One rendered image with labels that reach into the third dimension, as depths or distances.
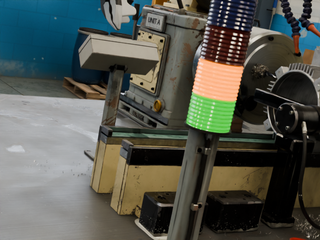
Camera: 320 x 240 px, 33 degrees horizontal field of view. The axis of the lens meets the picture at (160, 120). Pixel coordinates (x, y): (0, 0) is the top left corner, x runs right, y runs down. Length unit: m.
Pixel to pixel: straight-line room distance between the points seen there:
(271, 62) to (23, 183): 0.71
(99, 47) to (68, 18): 5.75
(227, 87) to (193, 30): 0.88
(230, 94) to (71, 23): 6.31
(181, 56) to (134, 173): 0.65
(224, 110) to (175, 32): 0.92
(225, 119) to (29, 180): 0.51
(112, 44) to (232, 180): 0.40
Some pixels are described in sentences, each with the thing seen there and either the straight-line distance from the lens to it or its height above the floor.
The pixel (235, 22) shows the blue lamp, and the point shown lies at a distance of 0.69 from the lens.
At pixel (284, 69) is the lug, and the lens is 1.28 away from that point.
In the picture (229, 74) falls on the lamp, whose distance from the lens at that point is 0.69.
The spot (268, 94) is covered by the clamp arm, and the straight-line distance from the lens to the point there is 1.26.
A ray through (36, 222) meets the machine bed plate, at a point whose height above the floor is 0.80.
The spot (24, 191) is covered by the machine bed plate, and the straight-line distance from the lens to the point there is 1.04.
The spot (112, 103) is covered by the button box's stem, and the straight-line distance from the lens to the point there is 1.26.
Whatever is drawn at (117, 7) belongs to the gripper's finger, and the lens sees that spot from 1.30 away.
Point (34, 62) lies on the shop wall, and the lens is 6.86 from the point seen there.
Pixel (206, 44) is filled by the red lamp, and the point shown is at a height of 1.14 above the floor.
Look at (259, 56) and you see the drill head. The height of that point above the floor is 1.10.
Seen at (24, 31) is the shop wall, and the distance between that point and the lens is 6.75.
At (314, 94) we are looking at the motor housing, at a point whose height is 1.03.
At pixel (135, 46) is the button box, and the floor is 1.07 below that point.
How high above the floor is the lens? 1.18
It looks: 12 degrees down
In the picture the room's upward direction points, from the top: 11 degrees clockwise
